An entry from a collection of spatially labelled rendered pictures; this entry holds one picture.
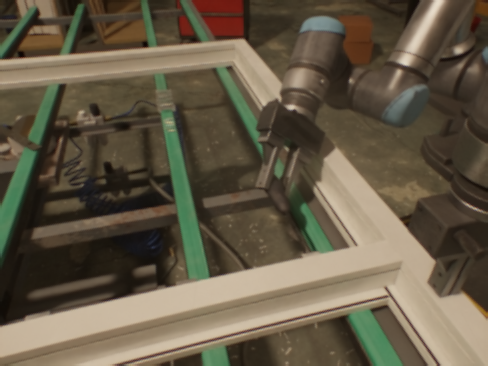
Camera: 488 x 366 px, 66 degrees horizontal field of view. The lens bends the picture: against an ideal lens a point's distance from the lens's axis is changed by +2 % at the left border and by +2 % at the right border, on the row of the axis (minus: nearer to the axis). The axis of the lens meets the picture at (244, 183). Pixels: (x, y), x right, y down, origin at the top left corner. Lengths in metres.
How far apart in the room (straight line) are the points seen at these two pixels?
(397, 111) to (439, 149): 0.31
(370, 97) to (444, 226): 0.42
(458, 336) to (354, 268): 0.14
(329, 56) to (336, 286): 0.42
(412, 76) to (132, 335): 0.65
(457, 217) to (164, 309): 0.36
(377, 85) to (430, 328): 0.45
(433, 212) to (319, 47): 0.42
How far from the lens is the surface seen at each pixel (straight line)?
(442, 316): 0.57
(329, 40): 0.77
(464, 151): 0.43
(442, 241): 0.45
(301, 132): 0.72
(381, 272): 0.60
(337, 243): 0.71
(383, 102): 0.79
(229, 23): 4.12
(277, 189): 0.67
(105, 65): 1.40
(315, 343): 1.57
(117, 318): 0.53
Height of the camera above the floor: 1.36
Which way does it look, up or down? 38 degrees down
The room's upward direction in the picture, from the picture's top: 1 degrees counter-clockwise
